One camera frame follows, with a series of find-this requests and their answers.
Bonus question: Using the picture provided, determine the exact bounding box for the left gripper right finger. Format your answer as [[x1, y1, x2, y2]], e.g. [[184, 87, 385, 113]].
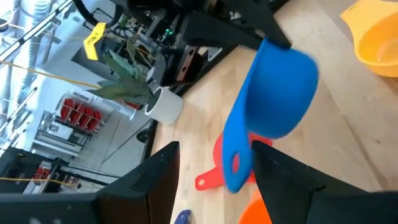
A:
[[251, 140, 398, 224]]

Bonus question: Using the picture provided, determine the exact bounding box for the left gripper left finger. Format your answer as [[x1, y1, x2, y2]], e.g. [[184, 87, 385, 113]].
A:
[[0, 141, 180, 224]]

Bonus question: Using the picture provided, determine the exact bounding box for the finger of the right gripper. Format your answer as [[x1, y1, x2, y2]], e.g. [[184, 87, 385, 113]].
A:
[[223, 0, 292, 50], [182, 11, 265, 50]]

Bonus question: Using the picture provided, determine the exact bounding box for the orange measuring cup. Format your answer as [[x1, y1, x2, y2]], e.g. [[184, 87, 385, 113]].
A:
[[238, 189, 274, 224]]

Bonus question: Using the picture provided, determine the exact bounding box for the small navy measuring cup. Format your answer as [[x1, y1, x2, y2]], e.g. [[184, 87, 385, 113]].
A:
[[173, 209, 192, 224]]

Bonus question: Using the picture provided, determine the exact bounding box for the red measuring cup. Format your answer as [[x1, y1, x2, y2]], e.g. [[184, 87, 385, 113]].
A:
[[195, 132, 274, 192]]

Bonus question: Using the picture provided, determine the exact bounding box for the blue measuring cup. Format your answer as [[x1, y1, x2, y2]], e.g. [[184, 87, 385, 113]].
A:
[[222, 37, 320, 194]]

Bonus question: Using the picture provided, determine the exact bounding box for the yellow measuring cup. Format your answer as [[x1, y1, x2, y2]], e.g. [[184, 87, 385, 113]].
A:
[[340, 0, 398, 78]]

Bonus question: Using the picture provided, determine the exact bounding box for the white plant pot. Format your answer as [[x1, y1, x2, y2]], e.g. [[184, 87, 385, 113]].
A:
[[144, 86, 184, 126]]

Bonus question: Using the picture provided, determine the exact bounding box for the shelf with red bins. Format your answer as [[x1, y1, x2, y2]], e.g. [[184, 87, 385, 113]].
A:
[[57, 93, 105, 133]]

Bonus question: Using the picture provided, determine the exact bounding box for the green snake plant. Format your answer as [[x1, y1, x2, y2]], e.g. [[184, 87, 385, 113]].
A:
[[86, 37, 158, 106]]

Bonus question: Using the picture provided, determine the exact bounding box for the yellow hanging cable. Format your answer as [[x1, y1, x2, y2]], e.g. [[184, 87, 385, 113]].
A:
[[0, 176, 78, 188], [0, 60, 102, 90]]

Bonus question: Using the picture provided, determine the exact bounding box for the yellow cable tag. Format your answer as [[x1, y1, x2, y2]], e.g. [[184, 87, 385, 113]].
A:
[[83, 22, 107, 61]]

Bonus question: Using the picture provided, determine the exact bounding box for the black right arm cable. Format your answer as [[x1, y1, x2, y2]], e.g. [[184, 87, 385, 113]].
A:
[[73, 0, 125, 29]]

